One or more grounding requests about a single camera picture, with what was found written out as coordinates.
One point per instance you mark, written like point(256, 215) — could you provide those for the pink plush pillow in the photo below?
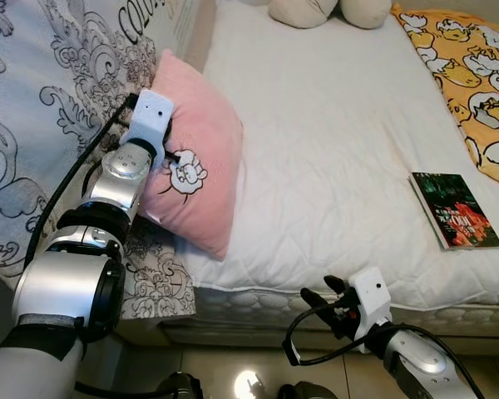
point(208, 133)

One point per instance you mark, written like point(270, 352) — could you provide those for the dark green red book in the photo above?
point(457, 212)

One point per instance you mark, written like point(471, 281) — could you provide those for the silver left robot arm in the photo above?
point(66, 291)

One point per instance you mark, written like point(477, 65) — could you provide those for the dark robot right leg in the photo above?
point(301, 391)

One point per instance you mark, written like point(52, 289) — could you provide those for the dark robot leg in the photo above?
point(301, 391)
point(179, 387)

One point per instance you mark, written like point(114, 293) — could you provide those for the grey floral print fabric panel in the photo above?
point(41, 83)

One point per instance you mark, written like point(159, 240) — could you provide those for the white quilted mattress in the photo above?
point(333, 125)

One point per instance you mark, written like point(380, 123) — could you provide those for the dark robot left leg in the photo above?
point(179, 387)

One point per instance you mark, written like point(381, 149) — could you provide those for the yellow egg print quilt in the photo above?
point(474, 83)

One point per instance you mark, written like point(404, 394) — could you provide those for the beige plush toy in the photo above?
point(328, 12)

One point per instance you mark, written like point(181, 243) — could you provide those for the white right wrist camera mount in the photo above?
point(373, 299)

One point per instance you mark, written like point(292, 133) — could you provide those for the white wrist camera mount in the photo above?
point(150, 116)
point(373, 299)

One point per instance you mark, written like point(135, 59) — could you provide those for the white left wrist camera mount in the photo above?
point(150, 116)

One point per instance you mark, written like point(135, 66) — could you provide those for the beige bed frame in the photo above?
point(233, 334)

